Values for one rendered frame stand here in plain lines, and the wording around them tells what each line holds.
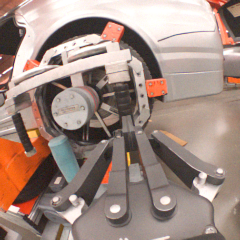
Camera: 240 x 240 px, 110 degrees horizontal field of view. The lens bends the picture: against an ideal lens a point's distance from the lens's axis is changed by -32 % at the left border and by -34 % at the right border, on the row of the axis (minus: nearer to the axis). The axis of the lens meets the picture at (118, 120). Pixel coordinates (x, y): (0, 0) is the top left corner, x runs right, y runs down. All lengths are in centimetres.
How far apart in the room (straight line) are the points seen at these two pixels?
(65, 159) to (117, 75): 38
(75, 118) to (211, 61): 81
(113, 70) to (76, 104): 16
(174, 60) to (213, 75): 29
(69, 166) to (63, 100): 28
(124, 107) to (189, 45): 61
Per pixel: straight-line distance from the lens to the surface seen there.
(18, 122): 44
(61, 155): 51
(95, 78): 77
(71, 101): 39
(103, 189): 94
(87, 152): 62
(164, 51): 71
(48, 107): 73
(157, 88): 52
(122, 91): 28
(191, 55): 79
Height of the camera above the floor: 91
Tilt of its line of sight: 18 degrees down
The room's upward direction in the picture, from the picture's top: 12 degrees counter-clockwise
